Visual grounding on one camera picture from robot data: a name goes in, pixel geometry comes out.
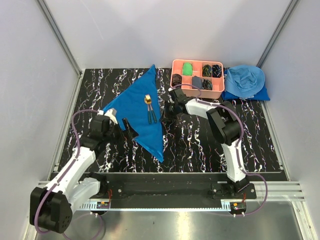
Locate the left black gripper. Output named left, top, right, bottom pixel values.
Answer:
left=103, top=117, right=138, bottom=146

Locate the aluminium frame post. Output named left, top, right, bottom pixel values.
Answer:
left=35, top=0, right=82, bottom=77
left=256, top=0, right=300, bottom=69

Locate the gold spoon green handle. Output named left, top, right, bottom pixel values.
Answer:
left=144, top=97, right=152, bottom=124

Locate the green patterned rolled tie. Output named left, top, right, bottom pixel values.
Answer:
left=202, top=64, right=212, bottom=77

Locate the left aluminium frame post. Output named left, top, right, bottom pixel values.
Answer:
left=35, top=0, right=82, bottom=77

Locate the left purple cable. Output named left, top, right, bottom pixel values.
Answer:
left=33, top=109, right=107, bottom=240

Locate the blue folded cloth bag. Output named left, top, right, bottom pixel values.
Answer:
left=221, top=86, right=270, bottom=101

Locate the blue cloth napkin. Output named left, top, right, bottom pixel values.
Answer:
left=103, top=65, right=164, bottom=163

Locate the green rolled cloth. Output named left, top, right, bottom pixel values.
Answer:
left=182, top=62, right=193, bottom=76

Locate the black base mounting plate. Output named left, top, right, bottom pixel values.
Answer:
left=105, top=173, right=257, bottom=211

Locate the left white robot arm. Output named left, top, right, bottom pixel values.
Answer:
left=29, top=115, right=139, bottom=234

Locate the pink compartment tray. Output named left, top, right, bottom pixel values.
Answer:
left=170, top=59, right=225, bottom=99

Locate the navy dotted rolled tie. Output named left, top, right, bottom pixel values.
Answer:
left=211, top=64, right=223, bottom=78

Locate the light blue bucket hat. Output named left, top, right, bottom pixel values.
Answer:
left=224, top=65, right=265, bottom=98

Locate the dark floral rolled tie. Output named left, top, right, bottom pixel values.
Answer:
left=202, top=78, right=213, bottom=91

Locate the gold fork green handle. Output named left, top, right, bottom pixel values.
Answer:
left=145, top=94, right=158, bottom=123

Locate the dark patterned rolled tie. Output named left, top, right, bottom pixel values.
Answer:
left=171, top=73, right=182, bottom=87

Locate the grey rolled cloth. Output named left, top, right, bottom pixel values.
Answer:
left=192, top=76, right=202, bottom=89

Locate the right aluminium frame post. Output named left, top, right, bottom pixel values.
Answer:
left=256, top=0, right=300, bottom=69

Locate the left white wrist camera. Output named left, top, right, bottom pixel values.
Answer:
left=97, top=108, right=118, bottom=125

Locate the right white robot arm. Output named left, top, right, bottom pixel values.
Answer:
left=160, top=88, right=250, bottom=199

